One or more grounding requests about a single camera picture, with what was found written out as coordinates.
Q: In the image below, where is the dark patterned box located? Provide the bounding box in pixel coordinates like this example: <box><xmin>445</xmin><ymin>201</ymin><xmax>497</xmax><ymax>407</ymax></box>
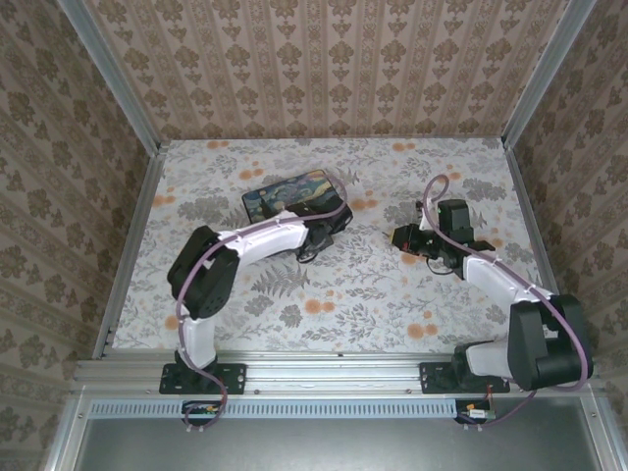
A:
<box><xmin>240</xmin><ymin>168</ymin><xmax>355</xmax><ymax>236</ymax></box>

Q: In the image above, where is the floral patterned tablecloth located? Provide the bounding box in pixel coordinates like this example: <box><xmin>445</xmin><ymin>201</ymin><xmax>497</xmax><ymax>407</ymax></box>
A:
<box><xmin>111</xmin><ymin>137</ymin><xmax>558</xmax><ymax>354</ymax></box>

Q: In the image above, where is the grey metal sheet panel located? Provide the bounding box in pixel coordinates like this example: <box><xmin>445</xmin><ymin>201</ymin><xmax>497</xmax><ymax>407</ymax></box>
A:
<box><xmin>43</xmin><ymin>392</ymin><xmax>628</xmax><ymax>471</ymax></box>

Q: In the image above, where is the aluminium frame side rail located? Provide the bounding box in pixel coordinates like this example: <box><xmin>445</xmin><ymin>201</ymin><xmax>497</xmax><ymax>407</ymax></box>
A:
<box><xmin>504</xmin><ymin>141</ymin><xmax>565</xmax><ymax>300</ymax></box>
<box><xmin>91</xmin><ymin>146</ymin><xmax>168</xmax><ymax>362</ymax></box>

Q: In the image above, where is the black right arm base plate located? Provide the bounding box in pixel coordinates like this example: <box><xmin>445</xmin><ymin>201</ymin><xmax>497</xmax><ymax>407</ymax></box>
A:
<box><xmin>419</xmin><ymin>361</ymin><xmax>511</xmax><ymax>395</ymax></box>

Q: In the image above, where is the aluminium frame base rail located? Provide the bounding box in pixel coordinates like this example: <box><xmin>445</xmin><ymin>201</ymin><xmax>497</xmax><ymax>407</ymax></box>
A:
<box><xmin>71</xmin><ymin>350</ymin><xmax>607</xmax><ymax>393</ymax></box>

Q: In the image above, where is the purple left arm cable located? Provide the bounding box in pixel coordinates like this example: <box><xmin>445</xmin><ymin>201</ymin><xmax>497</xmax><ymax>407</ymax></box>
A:
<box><xmin>175</xmin><ymin>172</ymin><xmax>350</xmax><ymax>436</ymax></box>

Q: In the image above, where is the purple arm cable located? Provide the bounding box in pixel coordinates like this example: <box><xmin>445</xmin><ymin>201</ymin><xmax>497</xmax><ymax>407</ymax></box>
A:
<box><xmin>175</xmin><ymin>172</ymin><xmax>350</xmax><ymax>436</ymax></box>
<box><xmin>419</xmin><ymin>174</ymin><xmax>595</xmax><ymax>433</ymax></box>

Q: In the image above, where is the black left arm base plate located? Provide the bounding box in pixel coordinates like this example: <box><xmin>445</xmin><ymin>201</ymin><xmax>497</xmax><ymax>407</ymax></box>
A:
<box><xmin>158</xmin><ymin>361</ymin><xmax>247</xmax><ymax>395</ymax></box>

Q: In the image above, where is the grey slotted cable duct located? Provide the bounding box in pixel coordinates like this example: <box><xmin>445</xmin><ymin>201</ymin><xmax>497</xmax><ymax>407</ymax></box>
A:
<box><xmin>89</xmin><ymin>397</ymin><xmax>462</xmax><ymax>419</ymax></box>

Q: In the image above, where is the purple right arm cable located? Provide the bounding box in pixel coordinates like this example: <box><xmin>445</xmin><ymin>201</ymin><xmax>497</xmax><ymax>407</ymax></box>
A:
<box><xmin>419</xmin><ymin>174</ymin><xmax>595</xmax><ymax>433</ymax></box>

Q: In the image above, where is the aluminium frame upright post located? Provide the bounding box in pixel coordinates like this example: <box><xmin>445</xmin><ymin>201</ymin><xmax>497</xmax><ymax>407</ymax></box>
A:
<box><xmin>54</xmin><ymin>0</ymin><xmax>164</xmax><ymax>154</ymax></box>
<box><xmin>502</xmin><ymin>0</ymin><xmax>599</xmax><ymax>146</ymax></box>

